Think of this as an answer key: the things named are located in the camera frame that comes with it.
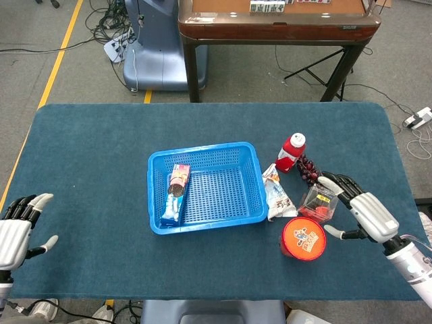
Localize black power cable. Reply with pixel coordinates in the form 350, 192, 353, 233
6, 298, 102, 324

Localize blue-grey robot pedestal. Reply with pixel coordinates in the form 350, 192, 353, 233
122, 0, 209, 92

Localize white power strip with plugs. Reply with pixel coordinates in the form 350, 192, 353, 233
103, 32, 136, 63

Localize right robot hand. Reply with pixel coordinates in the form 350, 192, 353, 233
317, 171, 401, 246

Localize grey-blue robot body base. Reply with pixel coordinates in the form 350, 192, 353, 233
140, 299, 288, 324

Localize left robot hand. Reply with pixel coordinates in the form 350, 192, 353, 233
0, 192, 59, 271

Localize clear box red contents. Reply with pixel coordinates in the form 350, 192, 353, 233
296, 183, 340, 224

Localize blue perforated plastic basket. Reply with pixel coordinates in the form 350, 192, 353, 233
147, 141, 267, 236

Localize white power strip black adapter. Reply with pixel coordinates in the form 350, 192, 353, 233
404, 107, 432, 131

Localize mahjong tile row dark print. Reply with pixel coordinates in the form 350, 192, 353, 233
249, 0, 286, 14

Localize white snack bag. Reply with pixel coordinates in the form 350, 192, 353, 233
262, 163, 298, 222

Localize cookie package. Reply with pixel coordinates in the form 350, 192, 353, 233
159, 163, 192, 227

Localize white thin cable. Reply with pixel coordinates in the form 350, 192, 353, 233
406, 128, 432, 159

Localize dark red grape bunch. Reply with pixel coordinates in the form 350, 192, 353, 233
296, 153, 323, 188

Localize red cup with orange lid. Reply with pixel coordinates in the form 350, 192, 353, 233
278, 216, 327, 262

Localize brown mahjong table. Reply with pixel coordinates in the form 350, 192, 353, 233
178, 0, 382, 103

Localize red drink bottle white cap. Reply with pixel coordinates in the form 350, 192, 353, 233
275, 132, 307, 173

